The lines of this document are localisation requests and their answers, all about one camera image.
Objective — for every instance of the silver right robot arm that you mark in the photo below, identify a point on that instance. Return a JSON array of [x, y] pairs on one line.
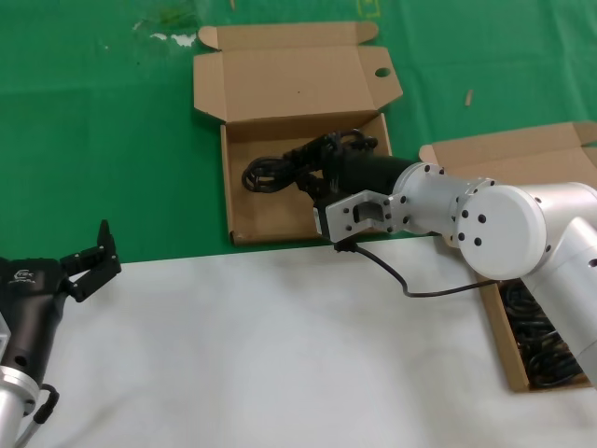
[[503, 210]]

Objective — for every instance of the open cardboard box with hole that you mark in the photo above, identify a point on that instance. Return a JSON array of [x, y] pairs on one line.
[[280, 84]]

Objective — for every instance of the small tan wooden stick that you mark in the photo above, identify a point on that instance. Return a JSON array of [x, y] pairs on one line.
[[468, 98]]

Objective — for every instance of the green table cloth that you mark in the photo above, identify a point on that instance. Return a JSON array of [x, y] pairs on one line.
[[93, 140]]

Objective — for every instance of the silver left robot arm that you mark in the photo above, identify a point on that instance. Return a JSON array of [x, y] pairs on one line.
[[11, 401]]

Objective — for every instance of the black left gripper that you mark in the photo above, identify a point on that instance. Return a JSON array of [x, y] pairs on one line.
[[28, 303]]

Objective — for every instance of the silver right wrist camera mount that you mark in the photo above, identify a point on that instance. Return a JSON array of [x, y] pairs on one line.
[[354, 219]]

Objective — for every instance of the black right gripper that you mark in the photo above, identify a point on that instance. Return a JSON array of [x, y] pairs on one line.
[[368, 172]]

